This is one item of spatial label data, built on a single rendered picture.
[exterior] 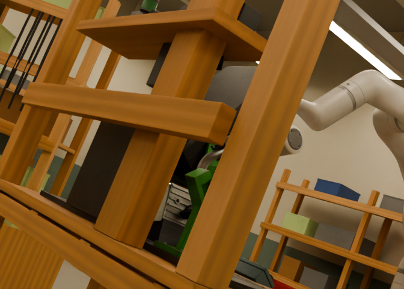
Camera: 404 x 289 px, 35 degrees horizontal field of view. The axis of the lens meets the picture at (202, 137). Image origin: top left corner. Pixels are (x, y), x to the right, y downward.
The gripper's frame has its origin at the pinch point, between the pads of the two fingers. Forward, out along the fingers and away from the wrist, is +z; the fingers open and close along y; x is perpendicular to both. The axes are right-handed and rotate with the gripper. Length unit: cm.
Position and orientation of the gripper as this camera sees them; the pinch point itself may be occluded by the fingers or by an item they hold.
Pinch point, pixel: (220, 152)
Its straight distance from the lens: 205.9
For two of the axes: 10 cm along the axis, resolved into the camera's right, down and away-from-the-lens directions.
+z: -6.4, 1.4, 7.6
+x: -6.8, 3.6, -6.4
